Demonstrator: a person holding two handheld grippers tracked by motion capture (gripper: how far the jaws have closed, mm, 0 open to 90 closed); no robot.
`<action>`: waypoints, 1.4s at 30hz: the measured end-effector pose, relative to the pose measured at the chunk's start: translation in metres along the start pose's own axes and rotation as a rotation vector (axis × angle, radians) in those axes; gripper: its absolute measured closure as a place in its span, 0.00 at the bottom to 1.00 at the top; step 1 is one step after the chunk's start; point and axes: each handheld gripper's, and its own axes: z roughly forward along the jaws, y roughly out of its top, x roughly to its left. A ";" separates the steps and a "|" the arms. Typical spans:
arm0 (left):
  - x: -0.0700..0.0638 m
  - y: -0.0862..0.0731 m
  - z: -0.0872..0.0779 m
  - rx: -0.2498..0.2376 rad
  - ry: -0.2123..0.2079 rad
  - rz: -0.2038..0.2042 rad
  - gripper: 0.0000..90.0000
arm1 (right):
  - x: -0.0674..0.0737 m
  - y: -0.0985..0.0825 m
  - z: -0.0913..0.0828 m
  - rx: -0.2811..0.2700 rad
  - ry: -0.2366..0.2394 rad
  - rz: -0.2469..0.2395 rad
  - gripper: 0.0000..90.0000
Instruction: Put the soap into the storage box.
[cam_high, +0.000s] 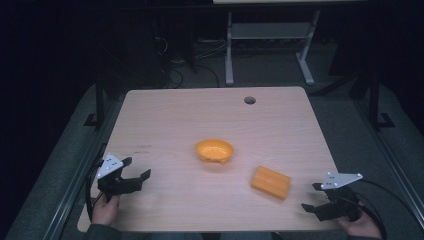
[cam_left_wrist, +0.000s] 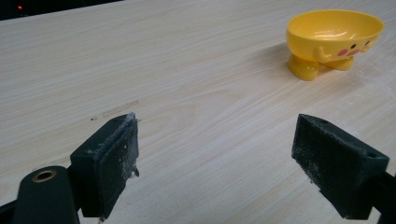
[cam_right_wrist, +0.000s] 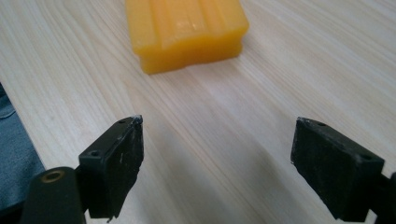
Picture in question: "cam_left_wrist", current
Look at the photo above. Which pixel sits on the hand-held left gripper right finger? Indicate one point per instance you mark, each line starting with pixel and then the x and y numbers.
pixel 336 165

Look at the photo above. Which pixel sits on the yellow footed cartoon bowl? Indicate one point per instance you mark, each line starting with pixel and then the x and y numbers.
pixel 333 40

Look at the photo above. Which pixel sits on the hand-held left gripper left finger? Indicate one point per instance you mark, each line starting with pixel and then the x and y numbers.
pixel 102 168

